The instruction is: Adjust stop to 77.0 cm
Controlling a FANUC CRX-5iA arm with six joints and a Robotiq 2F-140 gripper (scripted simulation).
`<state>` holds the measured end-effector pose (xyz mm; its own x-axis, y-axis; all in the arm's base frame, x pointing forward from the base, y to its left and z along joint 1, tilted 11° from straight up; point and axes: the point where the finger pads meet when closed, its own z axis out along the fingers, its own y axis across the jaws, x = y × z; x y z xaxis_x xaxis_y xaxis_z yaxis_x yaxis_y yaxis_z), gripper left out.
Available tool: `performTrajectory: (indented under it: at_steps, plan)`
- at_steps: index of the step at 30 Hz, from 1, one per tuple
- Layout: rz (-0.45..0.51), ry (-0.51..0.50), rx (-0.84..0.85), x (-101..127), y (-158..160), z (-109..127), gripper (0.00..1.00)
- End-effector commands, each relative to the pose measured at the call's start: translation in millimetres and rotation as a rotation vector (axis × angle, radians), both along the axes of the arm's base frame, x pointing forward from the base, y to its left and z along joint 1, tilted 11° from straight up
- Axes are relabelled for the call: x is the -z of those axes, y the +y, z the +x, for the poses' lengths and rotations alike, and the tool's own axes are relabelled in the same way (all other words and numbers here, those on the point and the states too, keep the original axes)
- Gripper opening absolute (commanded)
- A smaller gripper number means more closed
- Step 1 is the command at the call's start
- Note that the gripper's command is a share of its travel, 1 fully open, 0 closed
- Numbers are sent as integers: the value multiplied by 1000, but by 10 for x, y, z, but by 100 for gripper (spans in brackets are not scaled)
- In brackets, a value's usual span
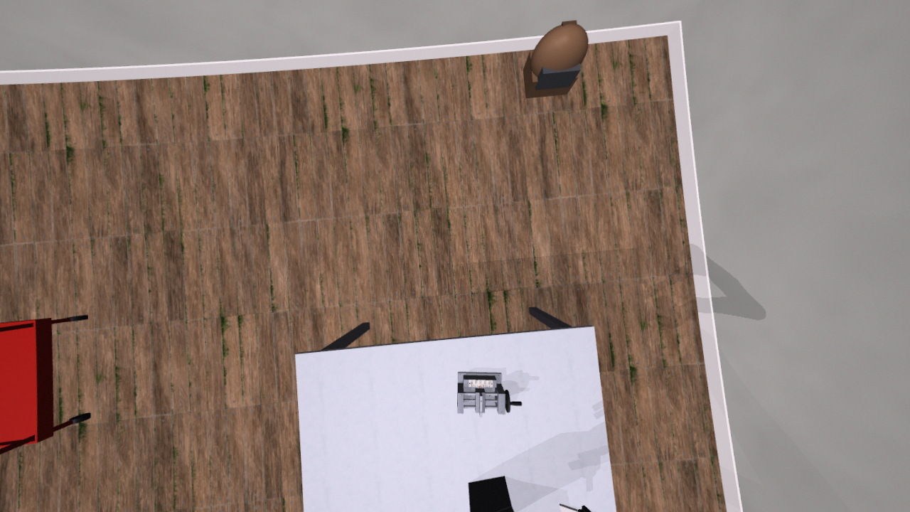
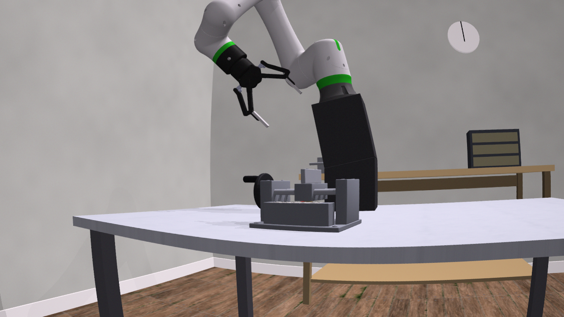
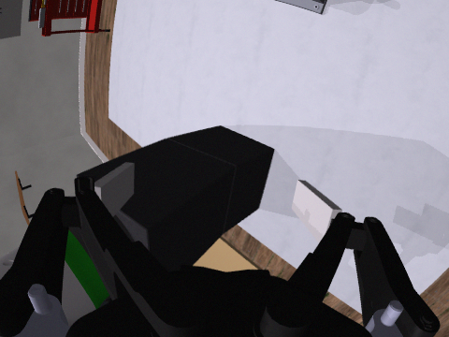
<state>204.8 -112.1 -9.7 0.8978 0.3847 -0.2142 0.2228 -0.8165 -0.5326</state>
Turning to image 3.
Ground grey bench vise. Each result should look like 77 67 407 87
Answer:
275 0 327 15

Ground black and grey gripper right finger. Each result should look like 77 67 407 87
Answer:
260 180 441 337

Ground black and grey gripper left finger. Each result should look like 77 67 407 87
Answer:
0 162 209 337

